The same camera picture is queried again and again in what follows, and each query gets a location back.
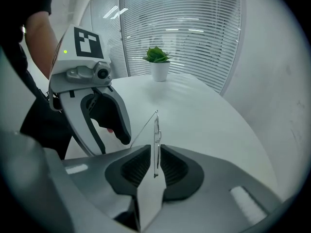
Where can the person's left forearm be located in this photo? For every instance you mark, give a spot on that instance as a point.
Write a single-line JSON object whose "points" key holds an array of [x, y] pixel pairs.
{"points": [[41, 45]]}

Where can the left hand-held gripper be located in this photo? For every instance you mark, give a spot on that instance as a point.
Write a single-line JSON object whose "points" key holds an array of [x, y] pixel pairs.
{"points": [[87, 42]]}

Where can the green potted plant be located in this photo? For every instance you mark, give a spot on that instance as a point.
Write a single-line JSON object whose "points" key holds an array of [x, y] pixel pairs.
{"points": [[159, 67]]}

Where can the person's black clothing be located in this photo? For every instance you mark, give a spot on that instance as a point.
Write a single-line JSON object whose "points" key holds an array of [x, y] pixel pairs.
{"points": [[48, 122]]}

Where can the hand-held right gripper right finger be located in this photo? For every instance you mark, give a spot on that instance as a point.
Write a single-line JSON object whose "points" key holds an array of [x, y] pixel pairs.
{"points": [[218, 186]]}

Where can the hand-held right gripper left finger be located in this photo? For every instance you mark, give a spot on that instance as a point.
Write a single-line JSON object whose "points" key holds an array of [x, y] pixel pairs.
{"points": [[92, 183]]}

